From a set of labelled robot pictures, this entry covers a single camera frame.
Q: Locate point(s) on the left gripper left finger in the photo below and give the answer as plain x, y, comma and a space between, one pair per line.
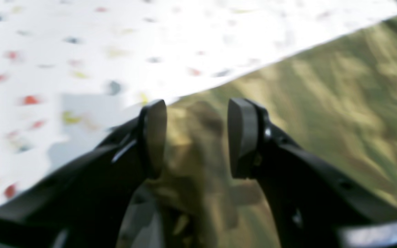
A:
82, 204

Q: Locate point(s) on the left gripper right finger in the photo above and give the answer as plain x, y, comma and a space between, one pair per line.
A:
314, 204

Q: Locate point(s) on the camouflage T-shirt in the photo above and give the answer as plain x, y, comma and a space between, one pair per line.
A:
337, 100

